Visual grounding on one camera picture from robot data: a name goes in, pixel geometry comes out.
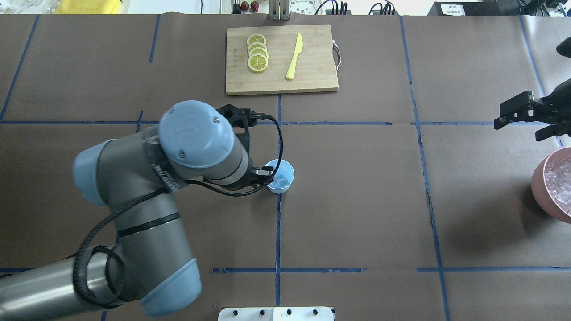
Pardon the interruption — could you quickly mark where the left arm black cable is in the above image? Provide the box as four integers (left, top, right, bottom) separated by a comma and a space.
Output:
73, 114, 284, 308

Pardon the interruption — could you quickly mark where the black box with label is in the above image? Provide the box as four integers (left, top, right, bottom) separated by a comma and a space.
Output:
427, 0, 521, 16

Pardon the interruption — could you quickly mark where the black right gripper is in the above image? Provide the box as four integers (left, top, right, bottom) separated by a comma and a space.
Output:
493, 79, 571, 130

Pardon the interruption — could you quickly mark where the pile of clear ice cubes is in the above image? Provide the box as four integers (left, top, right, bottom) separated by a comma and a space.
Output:
544, 154, 571, 215

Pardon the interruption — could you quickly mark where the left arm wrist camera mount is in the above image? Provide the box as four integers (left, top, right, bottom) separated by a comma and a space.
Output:
216, 104, 258, 153

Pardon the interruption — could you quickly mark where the spare strawberry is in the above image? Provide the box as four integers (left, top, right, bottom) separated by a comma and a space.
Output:
238, 0, 250, 12
249, 1, 260, 13

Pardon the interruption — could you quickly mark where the yellow plastic knife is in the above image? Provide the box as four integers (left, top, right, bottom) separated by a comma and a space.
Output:
285, 33, 303, 81

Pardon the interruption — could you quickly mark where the spare strawberry right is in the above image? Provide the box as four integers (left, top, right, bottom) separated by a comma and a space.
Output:
249, 1, 260, 13

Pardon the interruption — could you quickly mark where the top lemon slice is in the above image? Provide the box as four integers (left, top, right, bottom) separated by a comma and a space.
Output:
247, 53, 269, 73

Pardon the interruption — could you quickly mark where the yellow cloth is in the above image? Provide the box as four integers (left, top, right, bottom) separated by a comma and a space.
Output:
54, 0, 122, 15

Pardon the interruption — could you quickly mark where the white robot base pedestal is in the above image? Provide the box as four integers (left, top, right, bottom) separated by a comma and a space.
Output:
218, 306, 336, 321

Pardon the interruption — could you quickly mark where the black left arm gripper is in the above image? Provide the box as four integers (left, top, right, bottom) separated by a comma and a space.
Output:
223, 166, 275, 192

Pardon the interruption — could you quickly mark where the light blue paper cup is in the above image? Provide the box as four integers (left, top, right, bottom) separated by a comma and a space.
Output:
267, 159, 294, 194

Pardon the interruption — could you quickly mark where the spare strawberry left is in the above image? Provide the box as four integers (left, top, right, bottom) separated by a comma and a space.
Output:
238, 0, 250, 12

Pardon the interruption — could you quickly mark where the metal camera stand post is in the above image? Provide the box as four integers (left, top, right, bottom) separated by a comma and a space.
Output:
269, 0, 291, 21

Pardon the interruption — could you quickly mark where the pink bowl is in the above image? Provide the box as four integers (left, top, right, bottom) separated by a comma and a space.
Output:
531, 148, 571, 224

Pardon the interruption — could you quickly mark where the bamboo cutting board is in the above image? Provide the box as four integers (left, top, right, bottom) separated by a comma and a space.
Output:
226, 24, 339, 96

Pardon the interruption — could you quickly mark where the clear ice cube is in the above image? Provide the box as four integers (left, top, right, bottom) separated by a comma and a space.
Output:
273, 175, 290, 189

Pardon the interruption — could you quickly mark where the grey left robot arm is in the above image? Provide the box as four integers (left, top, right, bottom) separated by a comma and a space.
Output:
1, 100, 569, 321

